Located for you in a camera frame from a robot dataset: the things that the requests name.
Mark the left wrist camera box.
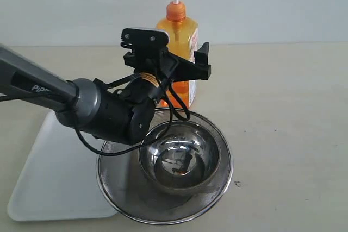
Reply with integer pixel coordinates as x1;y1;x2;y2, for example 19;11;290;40
121;28;170;51

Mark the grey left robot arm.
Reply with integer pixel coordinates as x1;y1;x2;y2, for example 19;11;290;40
1;42;211;145

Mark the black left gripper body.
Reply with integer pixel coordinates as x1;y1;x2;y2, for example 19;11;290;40
124;46;190;107

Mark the white plastic tray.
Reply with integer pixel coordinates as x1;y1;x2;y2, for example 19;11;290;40
7;111;116;222

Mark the small stainless steel bowl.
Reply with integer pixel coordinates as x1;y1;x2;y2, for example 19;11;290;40
139;121;221;196

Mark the orange soap pump bottle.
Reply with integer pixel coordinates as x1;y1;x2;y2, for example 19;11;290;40
156;0;198;108

